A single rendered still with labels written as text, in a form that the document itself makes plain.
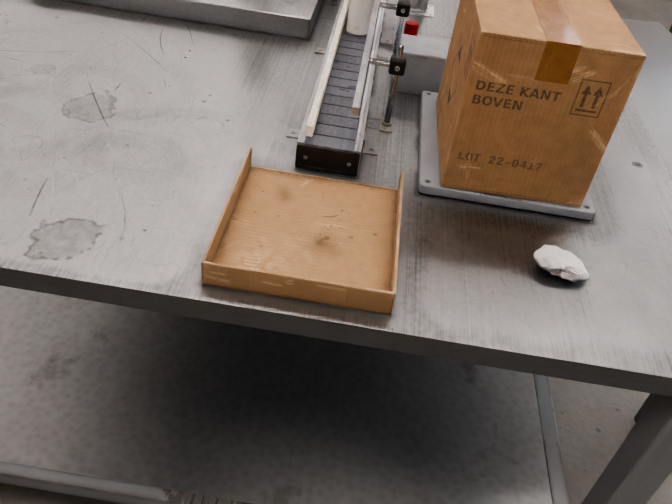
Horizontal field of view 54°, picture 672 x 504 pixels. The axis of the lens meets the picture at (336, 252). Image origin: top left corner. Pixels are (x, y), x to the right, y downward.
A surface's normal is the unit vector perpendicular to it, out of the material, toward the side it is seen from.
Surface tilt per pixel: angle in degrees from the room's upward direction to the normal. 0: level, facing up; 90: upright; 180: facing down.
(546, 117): 90
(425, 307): 0
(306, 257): 0
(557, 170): 90
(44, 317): 3
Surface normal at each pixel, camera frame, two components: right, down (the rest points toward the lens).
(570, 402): 0.11, -0.76
